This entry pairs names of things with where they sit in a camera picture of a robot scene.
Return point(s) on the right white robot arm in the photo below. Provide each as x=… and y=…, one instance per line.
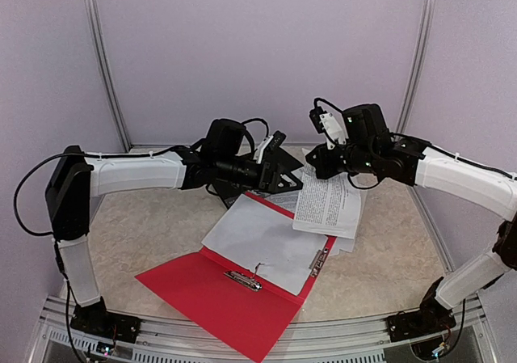
x=492, y=189

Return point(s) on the aluminium frame post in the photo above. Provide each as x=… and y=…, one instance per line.
x=95, y=25
x=424, y=31

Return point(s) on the white sheet top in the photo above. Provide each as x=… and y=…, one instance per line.
x=261, y=239

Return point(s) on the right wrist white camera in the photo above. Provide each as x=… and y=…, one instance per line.
x=325, y=123

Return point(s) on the red folder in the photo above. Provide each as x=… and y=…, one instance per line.
x=235, y=305

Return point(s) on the aluminium front rail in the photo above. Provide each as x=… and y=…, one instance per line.
x=362, y=339

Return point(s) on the left aluminium frame post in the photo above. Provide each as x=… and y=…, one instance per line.
x=95, y=25

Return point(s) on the right aluminium frame post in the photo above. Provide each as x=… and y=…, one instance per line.
x=424, y=31

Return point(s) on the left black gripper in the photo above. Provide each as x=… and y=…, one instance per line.
x=258, y=182

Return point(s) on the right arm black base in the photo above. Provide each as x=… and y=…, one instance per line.
x=429, y=318

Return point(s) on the blank white sheet lower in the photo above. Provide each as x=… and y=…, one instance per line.
x=347, y=244

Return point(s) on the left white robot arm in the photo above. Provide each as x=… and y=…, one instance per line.
x=79, y=176

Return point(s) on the white sheet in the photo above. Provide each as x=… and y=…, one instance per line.
x=261, y=239
x=347, y=244

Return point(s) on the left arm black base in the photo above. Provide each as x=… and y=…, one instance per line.
x=97, y=320

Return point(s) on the black folder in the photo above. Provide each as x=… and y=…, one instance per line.
x=241, y=174

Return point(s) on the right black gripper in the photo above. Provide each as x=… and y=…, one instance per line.
x=323, y=166

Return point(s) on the printed text sheet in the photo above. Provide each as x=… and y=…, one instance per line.
x=285, y=200
x=328, y=206

